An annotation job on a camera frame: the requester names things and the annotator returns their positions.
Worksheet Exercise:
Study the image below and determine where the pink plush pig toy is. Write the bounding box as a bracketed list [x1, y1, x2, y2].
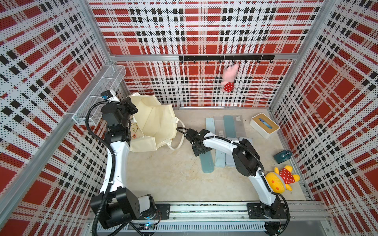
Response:
[220, 64, 240, 92]

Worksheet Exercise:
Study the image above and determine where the white wire mesh basket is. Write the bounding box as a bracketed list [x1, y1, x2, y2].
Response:
[70, 65, 130, 125]

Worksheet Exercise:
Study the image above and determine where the yellow plush toy red dress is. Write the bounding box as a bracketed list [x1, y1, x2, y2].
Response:
[265, 165, 300, 194]

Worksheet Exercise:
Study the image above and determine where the white tissue box wooden lid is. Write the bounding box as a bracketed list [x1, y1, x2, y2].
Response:
[250, 113, 280, 139]

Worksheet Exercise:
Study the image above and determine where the mint green pencil case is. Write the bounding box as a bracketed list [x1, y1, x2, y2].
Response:
[215, 150, 226, 168]

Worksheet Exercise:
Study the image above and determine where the black wall hook rail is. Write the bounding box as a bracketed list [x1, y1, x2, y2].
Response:
[178, 55, 275, 62]

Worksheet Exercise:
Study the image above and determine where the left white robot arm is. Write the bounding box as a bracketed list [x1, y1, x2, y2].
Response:
[85, 95, 158, 236]

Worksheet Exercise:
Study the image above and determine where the cream floral canvas bag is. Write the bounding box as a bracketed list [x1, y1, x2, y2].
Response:
[129, 93, 185, 152]

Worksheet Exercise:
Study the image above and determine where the light blue pencil case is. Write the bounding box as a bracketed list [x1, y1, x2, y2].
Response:
[225, 154, 236, 167]
[239, 137, 253, 145]

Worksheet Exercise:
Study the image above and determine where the transparent grey pencil case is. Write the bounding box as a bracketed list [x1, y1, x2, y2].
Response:
[233, 115, 247, 138]

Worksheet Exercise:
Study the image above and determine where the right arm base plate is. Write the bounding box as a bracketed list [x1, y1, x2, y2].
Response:
[247, 203, 288, 220]

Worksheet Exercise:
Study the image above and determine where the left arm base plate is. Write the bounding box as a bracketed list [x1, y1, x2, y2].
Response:
[146, 203, 171, 220]

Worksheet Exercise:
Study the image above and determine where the small green circuit board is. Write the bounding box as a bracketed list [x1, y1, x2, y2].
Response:
[138, 223, 155, 231]

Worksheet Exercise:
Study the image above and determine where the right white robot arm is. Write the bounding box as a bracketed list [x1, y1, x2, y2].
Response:
[176, 127, 291, 220]

